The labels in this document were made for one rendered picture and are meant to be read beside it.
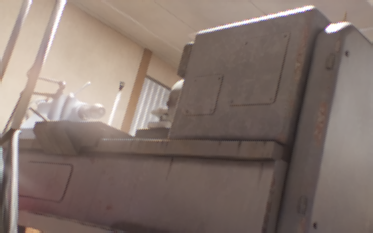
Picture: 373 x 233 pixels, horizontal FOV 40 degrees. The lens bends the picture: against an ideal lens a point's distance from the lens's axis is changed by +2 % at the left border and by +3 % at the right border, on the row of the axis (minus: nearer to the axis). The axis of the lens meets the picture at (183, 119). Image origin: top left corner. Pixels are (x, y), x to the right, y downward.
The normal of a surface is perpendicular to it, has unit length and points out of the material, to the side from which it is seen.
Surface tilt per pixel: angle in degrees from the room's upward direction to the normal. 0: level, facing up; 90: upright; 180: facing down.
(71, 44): 90
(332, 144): 90
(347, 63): 90
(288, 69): 90
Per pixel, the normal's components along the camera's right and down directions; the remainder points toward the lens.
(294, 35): -0.69, -0.36
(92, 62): 0.68, -0.02
